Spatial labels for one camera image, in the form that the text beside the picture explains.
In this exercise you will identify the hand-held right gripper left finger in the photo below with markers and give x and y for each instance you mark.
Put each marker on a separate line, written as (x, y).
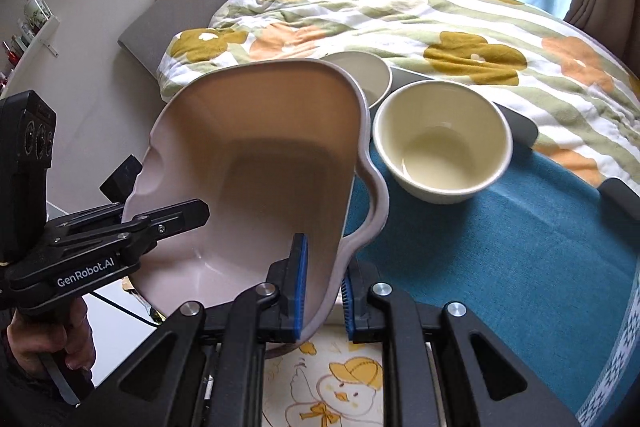
(299, 287)

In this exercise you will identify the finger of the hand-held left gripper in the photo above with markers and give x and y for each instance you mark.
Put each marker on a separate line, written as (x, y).
(165, 219)
(122, 177)

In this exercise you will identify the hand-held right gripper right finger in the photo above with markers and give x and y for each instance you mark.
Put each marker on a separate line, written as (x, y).
(350, 307)

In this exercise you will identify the white duck plate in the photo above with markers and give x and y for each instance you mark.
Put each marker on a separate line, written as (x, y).
(330, 387)

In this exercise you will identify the pink scalloped bowl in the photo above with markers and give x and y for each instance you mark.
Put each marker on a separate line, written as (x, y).
(250, 167)

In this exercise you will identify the cream round bowl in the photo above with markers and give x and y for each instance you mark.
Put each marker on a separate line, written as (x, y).
(442, 147)

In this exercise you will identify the person's left hand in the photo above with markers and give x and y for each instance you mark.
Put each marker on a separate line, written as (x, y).
(75, 332)

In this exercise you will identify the blue table mat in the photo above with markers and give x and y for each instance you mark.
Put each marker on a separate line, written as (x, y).
(500, 267)

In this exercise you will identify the floral mug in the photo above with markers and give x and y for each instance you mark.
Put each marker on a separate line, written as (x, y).
(37, 12)

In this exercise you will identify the grey padded headboard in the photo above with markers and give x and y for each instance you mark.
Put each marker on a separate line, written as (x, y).
(200, 2)

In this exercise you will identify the white round bowl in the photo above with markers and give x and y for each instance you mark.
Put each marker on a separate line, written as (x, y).
(367, 74)

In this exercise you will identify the floral striped blanket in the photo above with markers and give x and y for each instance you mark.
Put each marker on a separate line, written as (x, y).
(400, 17)

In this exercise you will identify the white wall shelf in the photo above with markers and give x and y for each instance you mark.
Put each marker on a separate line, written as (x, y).
(35, 42)

